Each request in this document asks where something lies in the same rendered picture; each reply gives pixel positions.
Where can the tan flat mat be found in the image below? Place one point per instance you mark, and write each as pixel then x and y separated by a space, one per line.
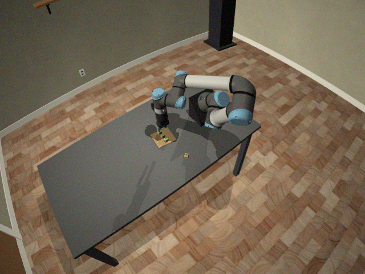
pixel 159 141

